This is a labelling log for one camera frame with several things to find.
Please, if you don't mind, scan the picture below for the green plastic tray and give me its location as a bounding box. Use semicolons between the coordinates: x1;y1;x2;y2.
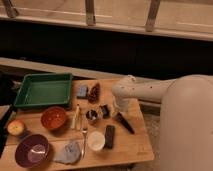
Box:
14;73;72;109

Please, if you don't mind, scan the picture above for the blue sponge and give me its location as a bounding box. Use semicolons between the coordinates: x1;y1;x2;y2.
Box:
77;85;88;99

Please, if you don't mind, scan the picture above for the yellow banana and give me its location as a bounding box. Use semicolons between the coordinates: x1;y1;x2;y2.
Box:
70;104;81;130

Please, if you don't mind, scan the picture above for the metal cup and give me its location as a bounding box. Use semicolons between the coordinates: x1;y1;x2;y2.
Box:
86;110;98;125

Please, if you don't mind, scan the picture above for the orange bowl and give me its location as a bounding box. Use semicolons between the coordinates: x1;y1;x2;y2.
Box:
41;106;67;131

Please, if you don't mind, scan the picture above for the red yellow apple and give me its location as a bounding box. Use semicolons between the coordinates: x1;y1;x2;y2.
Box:
7;120;25;136

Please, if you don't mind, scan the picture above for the black rectangular block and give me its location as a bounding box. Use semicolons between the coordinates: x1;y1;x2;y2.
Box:
105;125;115;149

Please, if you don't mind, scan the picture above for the grey cloth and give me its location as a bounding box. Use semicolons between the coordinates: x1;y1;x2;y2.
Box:
53;140;81;164

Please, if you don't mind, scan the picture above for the brown pine cone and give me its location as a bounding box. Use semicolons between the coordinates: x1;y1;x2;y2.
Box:
88;83;100;103

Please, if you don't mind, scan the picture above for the small dark object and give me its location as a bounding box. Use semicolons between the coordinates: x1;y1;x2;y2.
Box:
99;105;110;119

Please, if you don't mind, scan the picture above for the purple bowl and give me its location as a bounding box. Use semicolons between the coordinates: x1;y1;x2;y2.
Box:
15;134;50;168

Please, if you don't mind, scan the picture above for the white cup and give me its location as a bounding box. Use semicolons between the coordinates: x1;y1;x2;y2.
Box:
87;131;105;152

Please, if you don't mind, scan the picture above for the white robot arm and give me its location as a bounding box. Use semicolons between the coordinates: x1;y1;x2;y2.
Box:
112;75;213;171

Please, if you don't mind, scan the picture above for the metal fork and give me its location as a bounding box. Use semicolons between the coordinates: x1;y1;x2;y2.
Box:
81;126;88;158

